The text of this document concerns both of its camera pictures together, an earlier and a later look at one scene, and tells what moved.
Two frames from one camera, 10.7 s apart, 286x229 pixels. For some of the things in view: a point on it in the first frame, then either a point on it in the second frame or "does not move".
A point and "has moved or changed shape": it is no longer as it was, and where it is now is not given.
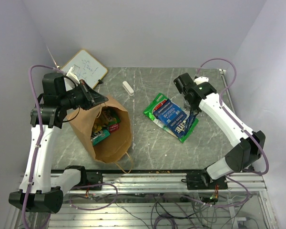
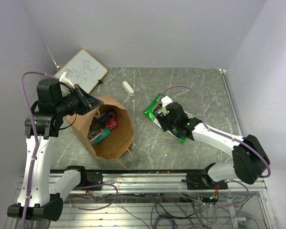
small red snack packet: (114, 127) has moved or changed shape
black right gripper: (195, 109) to (162, 119)
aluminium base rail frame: (158, 199) does not move
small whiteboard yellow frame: (86, 67) does not move
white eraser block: (128, 88) does not move
